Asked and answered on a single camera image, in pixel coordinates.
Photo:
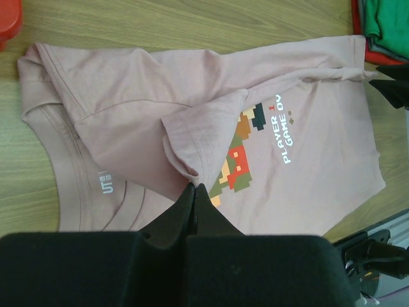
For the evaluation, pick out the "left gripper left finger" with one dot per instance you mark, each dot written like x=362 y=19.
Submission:
x=141 y=268

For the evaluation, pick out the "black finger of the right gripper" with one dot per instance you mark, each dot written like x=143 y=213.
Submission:
x=396 y=90

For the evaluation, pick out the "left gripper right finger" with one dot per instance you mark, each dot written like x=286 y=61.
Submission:
x=223 y=267

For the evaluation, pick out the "dusty pink printed t-shirt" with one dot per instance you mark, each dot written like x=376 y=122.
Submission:
x=280 y=135

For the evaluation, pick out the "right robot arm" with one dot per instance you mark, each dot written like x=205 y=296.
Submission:
x=379 y=250

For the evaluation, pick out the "red folded t-shirt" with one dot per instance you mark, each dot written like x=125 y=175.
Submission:
x=377 y=56

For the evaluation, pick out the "grey folded t-shirt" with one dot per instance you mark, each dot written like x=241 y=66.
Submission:
x=362 y=19

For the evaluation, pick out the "green folded t-shirt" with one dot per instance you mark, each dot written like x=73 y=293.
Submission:
x=386 y=25

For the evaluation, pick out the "red plastic bin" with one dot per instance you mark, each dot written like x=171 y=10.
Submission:
x=11 y=15

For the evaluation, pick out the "aluminium frame rail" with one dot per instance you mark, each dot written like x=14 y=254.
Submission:
x=397 y=225

